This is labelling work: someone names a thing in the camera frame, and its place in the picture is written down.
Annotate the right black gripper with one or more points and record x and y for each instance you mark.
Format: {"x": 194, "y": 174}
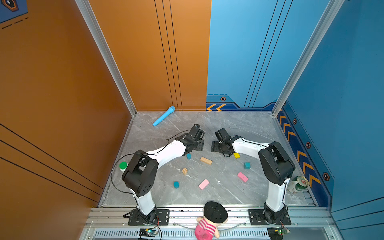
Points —
{"x": 214, "y": 146}

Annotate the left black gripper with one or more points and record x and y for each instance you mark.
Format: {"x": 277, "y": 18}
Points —
{"x": 200, "y": 145}

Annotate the light pink wood block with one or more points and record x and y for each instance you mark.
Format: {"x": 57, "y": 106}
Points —
{"x": 204, "y": 184}

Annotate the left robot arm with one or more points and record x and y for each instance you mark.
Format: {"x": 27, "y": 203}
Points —
{"x": 140, "y": 174}

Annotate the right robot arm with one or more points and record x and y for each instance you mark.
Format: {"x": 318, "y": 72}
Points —
{"x": 278, "y": 168}

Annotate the teal cube block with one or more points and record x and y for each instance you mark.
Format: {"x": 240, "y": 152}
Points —
{"x": 247, "y": 165}

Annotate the dark pink wood block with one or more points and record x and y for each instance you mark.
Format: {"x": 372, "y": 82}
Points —
{"x": 243, "y": 177}

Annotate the large teal cylinder block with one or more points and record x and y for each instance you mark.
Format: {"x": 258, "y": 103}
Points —
{"x": 176, "y": 184}

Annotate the blue toy microphone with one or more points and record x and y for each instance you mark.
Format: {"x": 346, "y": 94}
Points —
{"x": 164, "y": 115}

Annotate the doll with black hat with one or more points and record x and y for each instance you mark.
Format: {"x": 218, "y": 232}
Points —
{"x": 214, "y": 215}

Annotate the green cap white bottle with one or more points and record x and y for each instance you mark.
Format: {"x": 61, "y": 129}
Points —
{"x": 123, "y": 166}

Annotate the green beverage can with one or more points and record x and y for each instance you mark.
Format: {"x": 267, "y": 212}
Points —
{"x": 298, "y": 184}

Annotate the green circuit board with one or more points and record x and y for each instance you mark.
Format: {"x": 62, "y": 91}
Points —
{"x": 148, "y": 234}

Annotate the right small circuit board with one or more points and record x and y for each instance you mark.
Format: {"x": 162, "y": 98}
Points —
{"x": 282, "y": 231}

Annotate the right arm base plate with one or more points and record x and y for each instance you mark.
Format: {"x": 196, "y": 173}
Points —
{"x": 260, "y": 217}

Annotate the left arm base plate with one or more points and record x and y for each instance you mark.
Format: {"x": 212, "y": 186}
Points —
{"x": 155, "y": 218}

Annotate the aluminium front rail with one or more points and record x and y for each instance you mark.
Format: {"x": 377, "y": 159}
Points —
{"x": 307, "y": 224}

